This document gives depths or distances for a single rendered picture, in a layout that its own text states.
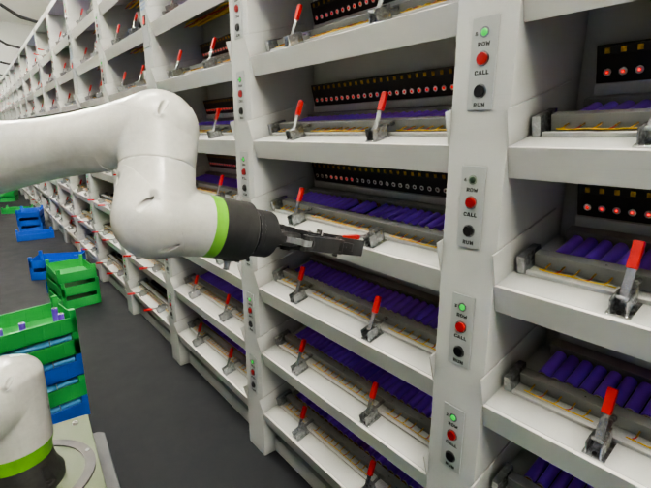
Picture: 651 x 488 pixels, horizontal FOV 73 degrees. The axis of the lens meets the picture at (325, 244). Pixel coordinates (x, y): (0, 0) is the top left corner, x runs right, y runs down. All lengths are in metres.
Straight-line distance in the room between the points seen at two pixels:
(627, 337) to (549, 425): 0.19
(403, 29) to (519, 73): 0.22
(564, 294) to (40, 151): 0.75
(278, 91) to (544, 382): 0.90
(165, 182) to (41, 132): 0.22
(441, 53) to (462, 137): 0.33
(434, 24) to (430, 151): 0.19
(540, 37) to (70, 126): 0.66
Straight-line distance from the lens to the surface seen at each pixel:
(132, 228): 0.59
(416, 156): 0.76
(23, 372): 0.96
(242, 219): 0.64
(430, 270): 0.76
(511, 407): 0.78
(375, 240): 0.86
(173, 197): 0.60
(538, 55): 0.72
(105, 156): 0.69
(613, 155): 0.61
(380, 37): 0.84
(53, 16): 3.96
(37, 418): 0.99
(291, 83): 1.25
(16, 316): 1.88
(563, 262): 0.72
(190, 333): 1.96
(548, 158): 0.64
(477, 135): 0.69
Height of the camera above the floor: 0.97
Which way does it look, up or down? 14 degrees down
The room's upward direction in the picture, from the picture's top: straight up
